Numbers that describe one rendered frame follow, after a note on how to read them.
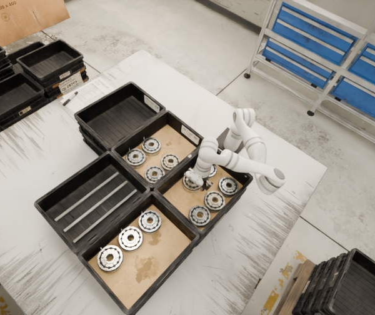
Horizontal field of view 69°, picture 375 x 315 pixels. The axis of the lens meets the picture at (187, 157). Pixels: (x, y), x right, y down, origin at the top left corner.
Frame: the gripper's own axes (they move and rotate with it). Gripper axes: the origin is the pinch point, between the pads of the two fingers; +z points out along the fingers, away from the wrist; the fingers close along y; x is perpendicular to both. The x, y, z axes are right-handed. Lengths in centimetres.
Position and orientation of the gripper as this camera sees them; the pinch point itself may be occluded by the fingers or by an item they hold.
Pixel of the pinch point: (197, 185)
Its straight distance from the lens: 135.3
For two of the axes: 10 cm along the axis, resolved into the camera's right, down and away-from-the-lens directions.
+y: -7.8, -5.7, 2.7
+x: -6.2, 6.2, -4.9
